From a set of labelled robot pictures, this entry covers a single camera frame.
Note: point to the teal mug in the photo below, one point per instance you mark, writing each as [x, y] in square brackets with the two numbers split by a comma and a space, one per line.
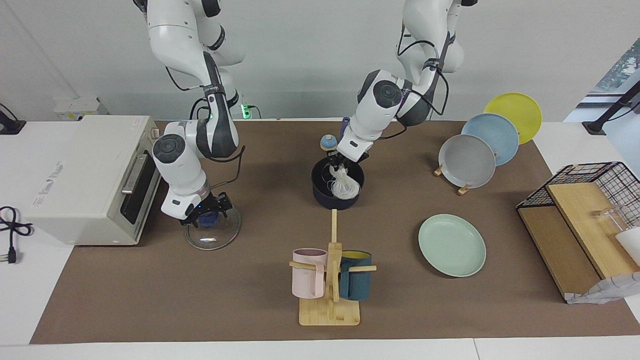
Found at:
[356, 282]

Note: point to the light wooden board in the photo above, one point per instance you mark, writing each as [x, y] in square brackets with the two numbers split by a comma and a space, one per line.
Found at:
[585, 220]

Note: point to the white wall box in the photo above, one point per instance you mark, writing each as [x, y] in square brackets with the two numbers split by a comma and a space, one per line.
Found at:
[80, 107]

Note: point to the pink mug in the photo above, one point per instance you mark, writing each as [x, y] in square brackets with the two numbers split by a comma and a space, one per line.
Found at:
[307, 280]

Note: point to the beige toaster oven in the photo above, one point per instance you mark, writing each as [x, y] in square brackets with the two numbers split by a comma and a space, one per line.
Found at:
[80, 180]

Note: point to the clear glass cup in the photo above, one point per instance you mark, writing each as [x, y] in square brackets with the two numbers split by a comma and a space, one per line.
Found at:
[612, 217]

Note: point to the white vermicelli bundle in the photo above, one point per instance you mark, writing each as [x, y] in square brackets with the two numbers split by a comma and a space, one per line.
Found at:
[344, 186]

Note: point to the wooden mug tree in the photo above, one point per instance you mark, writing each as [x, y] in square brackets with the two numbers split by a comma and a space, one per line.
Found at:
[330, 312]

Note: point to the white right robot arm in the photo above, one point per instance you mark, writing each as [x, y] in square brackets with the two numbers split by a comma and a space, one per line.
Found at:
[175, 150]

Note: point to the black clamp stand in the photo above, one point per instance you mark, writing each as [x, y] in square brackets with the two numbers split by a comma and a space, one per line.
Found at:
[612, 110]

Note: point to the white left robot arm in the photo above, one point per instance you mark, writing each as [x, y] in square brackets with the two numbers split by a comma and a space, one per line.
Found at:
[385, 92]

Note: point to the white cup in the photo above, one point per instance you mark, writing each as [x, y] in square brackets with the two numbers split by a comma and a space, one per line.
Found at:
[630, 240]

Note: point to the power strip green light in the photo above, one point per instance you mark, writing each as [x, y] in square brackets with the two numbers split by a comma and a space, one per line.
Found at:
[247, 111]

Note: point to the green plate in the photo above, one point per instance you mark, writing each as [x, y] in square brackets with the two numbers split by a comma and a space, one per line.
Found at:
[452, 245]

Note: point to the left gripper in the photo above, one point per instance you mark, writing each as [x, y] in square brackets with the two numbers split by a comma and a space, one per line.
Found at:
[354, 145]

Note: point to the grey plate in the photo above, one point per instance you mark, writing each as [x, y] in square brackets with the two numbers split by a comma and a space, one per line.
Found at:
[467, 162]

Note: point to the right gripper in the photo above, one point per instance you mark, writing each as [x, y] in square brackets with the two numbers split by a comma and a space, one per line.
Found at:
[182, 205]

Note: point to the yellow plate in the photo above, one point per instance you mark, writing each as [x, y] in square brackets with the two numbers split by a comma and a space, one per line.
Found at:
[520, 107]

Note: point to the brown table mat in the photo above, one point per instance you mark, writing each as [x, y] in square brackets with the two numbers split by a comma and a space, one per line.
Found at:
[250, 280]

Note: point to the light blue plate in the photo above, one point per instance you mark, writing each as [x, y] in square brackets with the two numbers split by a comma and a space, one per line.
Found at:
[500, 137]

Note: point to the glass lid blue knob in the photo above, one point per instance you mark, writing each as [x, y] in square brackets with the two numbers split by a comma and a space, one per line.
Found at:
[220, 237]

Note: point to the wooden plate rack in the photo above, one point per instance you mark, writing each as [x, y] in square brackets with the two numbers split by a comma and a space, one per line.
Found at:
[464, 189]

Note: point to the black desk mount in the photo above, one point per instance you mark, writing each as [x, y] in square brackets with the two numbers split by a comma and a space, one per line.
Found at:
[10, 125]

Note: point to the brown wooden board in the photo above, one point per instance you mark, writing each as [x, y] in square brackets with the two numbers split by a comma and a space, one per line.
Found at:
[555, 245]

